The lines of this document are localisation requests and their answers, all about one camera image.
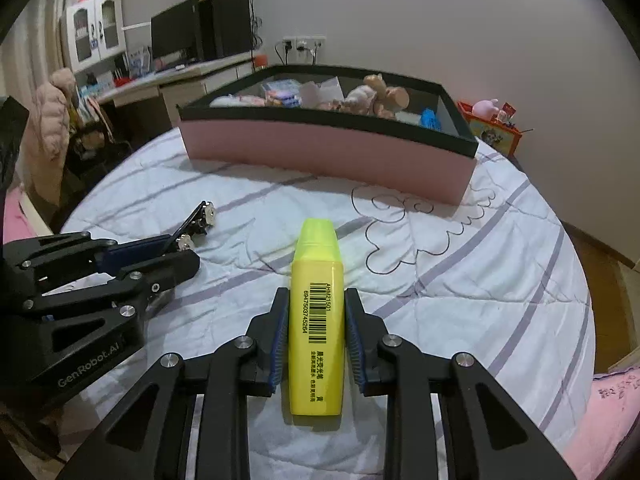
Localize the white striped quilted cloth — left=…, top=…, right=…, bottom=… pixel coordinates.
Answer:
left=60, top=125, right=598, bottom=480

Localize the white glass-door cabinet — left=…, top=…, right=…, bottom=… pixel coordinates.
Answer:
left=59, top=0, right=126, bottom=73

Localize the pink box with black rim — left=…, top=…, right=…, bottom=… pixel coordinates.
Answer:
left=177, top=64, right=479, bottom=206

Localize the white desk with drawers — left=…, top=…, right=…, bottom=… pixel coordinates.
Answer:
left=97, top=50, right=261, bottom=128

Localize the yellow highlighter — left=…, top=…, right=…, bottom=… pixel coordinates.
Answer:
left=289, top=217, right=346, bottom=417

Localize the white wall socket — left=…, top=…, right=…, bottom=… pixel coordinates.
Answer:
left=281, top=36, right=327, bottom=52

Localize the pink down jacket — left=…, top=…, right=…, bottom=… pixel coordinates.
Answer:
left=32, top=67, right=78, bottom=206

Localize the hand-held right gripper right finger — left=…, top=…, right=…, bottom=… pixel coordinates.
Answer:
left=344, top=287, right=578, bottom=480

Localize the black computer monitor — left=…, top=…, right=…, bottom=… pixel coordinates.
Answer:
left=150, top=0, right=203, bottom=63

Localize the orange toy crate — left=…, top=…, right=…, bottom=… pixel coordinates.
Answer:
left=457, top=100, right=523, bottom=157

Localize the black desk chair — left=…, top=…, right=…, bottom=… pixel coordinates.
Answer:
left=65, top=127, right=133, bottom=171

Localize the white animal figure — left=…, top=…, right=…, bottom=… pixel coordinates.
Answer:
left=210, top=95, right=261, bottom=108

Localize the black computer tower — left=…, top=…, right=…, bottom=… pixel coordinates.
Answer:
left=197, top=0, right=253, bottom=61

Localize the pink quilt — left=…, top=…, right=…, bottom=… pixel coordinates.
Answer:
left=565, top=365, right=640, bottom=480

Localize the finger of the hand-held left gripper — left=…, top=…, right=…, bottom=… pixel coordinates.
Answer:
left=20, top=249, right=201, bottom=318
left=0, top=231, right=176, bottom=288

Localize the pig-eared doll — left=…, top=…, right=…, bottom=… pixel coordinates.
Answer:
left=345, top=74, right=411, bottom=120

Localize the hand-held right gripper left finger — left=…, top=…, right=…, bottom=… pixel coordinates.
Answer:
left=55, top=287, right=291, bottom=480

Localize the beige curtain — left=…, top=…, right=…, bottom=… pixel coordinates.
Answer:
left=25, top=0, right=68, bottom=81

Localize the blue printed box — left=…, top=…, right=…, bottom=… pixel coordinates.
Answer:
left=127, top=46, right=152, bottom=73

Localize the clear plastic box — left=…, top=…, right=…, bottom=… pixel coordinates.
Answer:
left=262, top=79, right=302, bottom=106

